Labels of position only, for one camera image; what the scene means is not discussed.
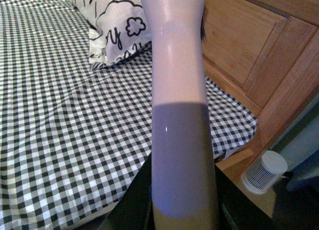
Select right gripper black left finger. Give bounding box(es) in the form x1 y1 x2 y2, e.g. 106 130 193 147
98 155 154 230

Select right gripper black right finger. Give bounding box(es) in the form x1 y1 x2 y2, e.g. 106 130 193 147
215 167 274 230

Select white hand brush black bristles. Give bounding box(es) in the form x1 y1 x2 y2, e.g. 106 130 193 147
141 0 220 230

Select black white checkered bedsheet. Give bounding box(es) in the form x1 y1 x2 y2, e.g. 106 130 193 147
0 0 257 230

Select wooden bed headboard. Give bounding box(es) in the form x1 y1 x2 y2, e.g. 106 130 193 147
199 0 319 220

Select white cartoon print pillow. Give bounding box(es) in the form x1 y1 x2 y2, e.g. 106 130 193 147
70 0 151 66

